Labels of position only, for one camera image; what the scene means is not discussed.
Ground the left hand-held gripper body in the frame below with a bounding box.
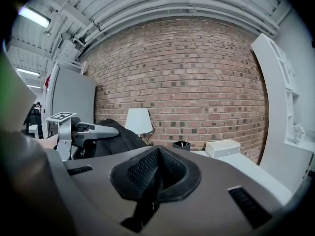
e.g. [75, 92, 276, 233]
[46, 111, 97, 161]

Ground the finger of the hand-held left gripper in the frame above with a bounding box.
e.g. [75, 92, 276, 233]
[94, 124, 120, 140]

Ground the black pen holder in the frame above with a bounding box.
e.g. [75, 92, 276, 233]
[172, 140, 191, 151]

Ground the person's left forearm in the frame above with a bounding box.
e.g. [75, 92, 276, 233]
[40, 135, 59, 150]

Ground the long ceiling light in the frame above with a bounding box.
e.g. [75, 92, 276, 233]
[15, 67, 40, 77]
[18, 6, 52, 30]

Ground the white shade table lamp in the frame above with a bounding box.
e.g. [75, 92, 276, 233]
[125, 108, 155, 146]

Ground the black bag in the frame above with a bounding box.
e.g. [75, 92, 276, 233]
[94, 118, 163, 233]

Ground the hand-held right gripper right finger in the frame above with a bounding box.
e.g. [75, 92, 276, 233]
[147, 146, 291, 236]

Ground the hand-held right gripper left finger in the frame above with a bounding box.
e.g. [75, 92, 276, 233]
[46, 146, 161, 236]

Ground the white small drawer box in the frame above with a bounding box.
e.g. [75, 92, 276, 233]
[205, 139, 241, 159]

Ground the white shelf unit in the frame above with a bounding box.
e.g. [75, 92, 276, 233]
[250, 32, 315, 194]

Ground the black office chair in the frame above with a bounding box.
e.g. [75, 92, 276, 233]
[24, 106, 42, 127]

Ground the large grey cabinet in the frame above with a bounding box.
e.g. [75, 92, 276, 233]
[41, 61, 97, 140]

